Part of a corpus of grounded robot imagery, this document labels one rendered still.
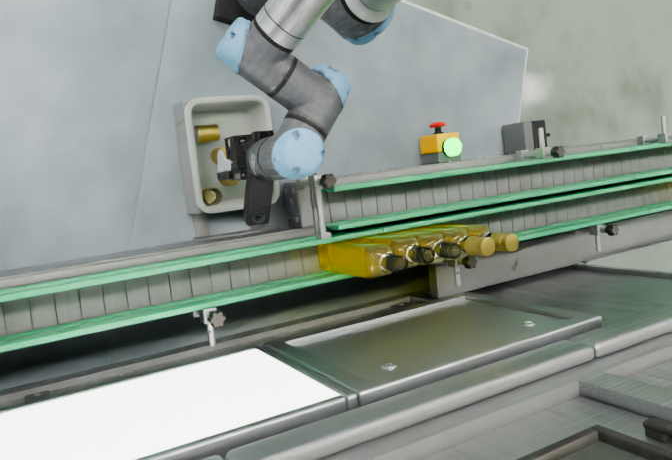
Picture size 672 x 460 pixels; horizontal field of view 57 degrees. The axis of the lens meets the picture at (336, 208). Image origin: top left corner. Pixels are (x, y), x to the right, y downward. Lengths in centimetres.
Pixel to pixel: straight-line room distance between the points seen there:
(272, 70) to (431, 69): 72
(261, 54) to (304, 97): 9
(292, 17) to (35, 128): 56
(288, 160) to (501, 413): 46
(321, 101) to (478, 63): 80
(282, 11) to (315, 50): 52
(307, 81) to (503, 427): 57
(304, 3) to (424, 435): 60
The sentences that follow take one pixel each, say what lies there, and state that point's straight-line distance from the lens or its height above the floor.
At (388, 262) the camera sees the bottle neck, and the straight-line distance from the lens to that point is 107.
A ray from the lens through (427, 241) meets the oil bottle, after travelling 116.
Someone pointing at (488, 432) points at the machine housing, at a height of 144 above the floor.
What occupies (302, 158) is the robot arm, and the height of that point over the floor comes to 116.
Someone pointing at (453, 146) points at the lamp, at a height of 85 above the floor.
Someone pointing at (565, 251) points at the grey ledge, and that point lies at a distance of 172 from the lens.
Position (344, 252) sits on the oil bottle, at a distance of 117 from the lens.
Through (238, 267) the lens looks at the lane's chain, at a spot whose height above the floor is 88.
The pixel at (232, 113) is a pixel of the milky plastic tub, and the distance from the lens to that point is 133.
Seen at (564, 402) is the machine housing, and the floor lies 144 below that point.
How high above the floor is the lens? 201
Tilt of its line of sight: 62 degrees down
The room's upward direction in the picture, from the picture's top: 90 degrees clockwise
